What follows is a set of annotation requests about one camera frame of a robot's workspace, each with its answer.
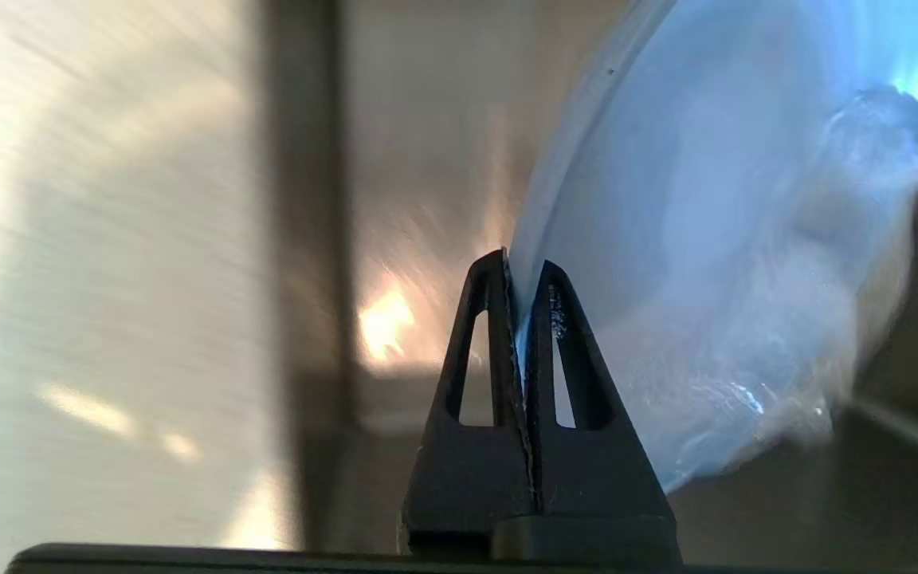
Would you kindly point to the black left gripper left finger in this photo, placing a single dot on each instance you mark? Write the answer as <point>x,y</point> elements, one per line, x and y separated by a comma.
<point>459,486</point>

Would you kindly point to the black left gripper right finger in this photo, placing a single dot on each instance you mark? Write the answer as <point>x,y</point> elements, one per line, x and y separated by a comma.
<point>602,486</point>

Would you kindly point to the grey plate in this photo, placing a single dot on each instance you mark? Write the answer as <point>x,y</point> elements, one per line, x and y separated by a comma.
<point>706,239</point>

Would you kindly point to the stainless steel sink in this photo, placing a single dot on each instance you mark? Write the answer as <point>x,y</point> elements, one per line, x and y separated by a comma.
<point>188,279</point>

